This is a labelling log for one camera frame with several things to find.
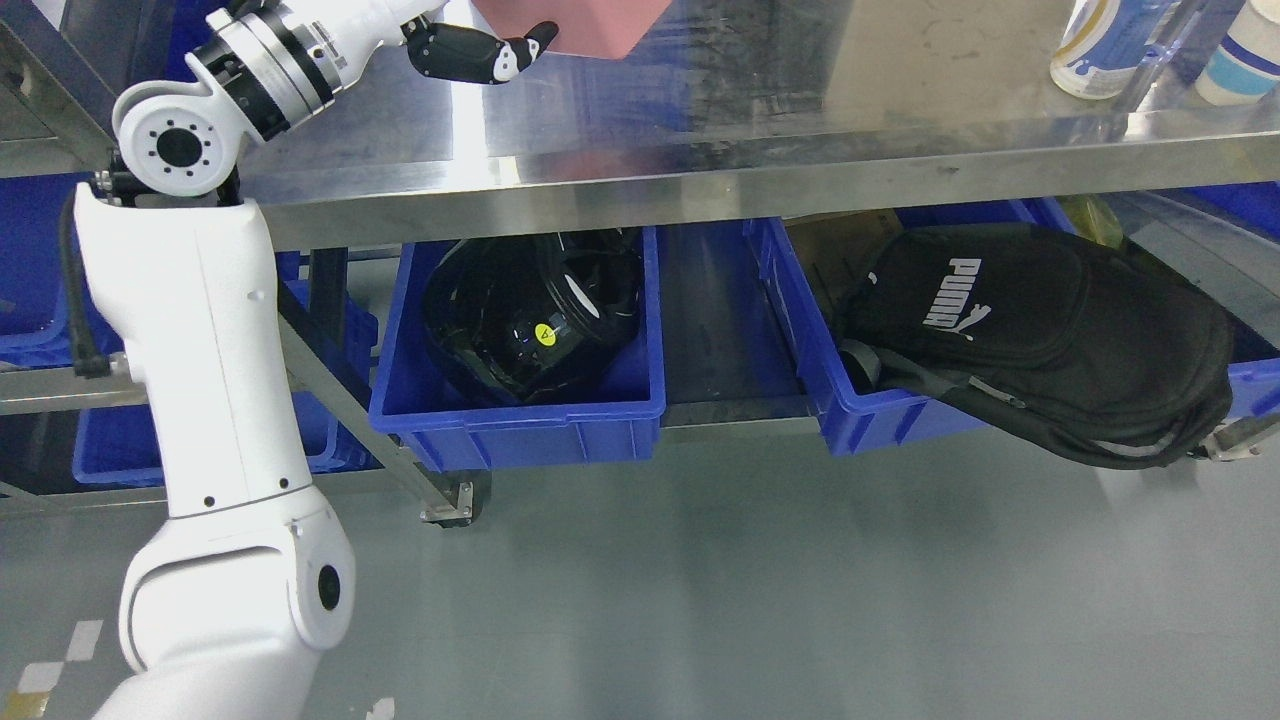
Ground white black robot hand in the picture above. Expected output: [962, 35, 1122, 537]
[326, 1, 561, 86]

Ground pink plastic storage box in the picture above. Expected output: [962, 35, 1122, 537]
[472, 1, 671, 60]

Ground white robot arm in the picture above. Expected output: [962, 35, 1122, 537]
[73, 1, 436, 719]

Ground stainless steel shelf cart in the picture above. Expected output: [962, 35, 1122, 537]
[0, 0, 1280, 528]

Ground cardboard box in bin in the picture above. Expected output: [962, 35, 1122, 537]
[783, 209, 902, 319]

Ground black helmet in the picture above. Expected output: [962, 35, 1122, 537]
[419, 227, 645, 407]

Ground blue bin with helmet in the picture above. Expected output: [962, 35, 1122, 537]
[367, 225, 668, 471]

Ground blue bin with bag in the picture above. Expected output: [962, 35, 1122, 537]
[742, 199, 1277, 454]

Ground blue bin far left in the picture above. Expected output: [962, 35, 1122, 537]
[1, 174, 87, 369]

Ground blue bin lower left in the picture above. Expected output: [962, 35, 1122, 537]
[72, 299, 379, 488]

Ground white blue bottle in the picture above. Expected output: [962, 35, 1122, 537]
[1050, 1, 1180, 101]

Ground black Puma bag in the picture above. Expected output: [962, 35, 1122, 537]
[835, 223, 1234, 470]

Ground white blue striped cup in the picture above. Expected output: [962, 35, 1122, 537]
[1194, 1, 1279, 106]

